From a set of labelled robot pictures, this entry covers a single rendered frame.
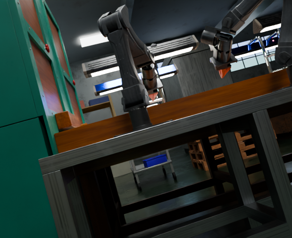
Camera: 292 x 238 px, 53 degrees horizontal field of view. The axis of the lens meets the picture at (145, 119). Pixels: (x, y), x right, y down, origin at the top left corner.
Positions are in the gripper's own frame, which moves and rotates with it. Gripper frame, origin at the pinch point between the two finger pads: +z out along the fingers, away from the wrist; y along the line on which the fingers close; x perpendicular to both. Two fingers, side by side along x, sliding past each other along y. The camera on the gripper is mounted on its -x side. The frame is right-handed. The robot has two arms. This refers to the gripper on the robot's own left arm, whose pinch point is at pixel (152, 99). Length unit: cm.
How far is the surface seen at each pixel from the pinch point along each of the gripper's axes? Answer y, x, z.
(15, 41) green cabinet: 48, -10, -40
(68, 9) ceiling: 54, -604, 202
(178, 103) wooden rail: -6.7, 18.6, -11.1
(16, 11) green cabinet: 45, -18, -48
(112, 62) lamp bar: 13.2, -25.5, -9.2
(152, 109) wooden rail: 4.1, 18.1, -11.5
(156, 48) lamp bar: -11.2, -27.0, -9.4
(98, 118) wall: 77, -684, 648
